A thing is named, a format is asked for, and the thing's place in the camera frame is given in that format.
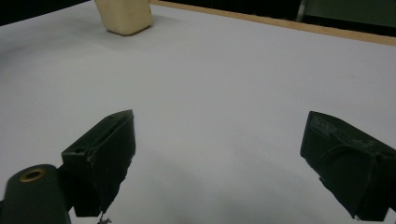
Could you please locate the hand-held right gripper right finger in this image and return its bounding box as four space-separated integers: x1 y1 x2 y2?
299 110 396 223

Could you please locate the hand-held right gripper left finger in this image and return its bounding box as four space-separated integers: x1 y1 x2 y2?
61 109 137 218

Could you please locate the beige square cup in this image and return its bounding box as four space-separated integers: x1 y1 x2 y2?
93 0 154 36

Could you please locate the white metal stand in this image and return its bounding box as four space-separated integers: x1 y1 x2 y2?
295 0 309 23

